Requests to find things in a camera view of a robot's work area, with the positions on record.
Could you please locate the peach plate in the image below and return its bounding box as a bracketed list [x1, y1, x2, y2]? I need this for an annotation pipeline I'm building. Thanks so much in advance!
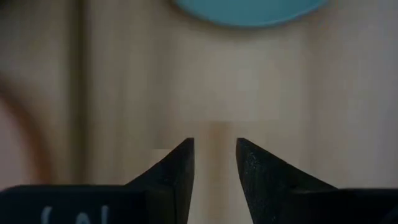
[0, 77, 50, 187]

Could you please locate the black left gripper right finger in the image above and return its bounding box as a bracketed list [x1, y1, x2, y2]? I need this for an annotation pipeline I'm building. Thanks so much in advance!
[235, 138, 338, 224]

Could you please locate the light blue plate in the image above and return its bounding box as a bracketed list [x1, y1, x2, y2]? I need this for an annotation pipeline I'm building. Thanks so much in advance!
[170, 0, 329, 29]

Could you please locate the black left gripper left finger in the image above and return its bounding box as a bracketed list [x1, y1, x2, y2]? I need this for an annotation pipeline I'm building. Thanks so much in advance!
[124, 138, 195, 224]

